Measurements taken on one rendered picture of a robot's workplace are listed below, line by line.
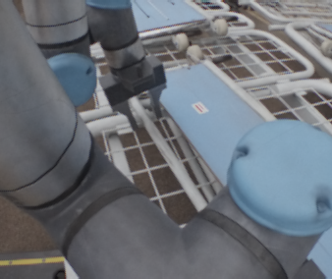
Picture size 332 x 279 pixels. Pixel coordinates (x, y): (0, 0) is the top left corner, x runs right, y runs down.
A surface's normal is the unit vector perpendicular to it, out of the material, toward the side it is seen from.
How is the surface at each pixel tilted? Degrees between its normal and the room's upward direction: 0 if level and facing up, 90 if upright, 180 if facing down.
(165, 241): 22
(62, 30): 91
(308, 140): 12
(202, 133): 1
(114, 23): 91
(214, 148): 1
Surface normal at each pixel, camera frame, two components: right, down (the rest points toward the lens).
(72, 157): 0.90, 0.23
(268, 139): -0.17, -0.63
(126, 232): 0.03, -0.73
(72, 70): 0.38, 0.65
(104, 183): 0.27, -0.83
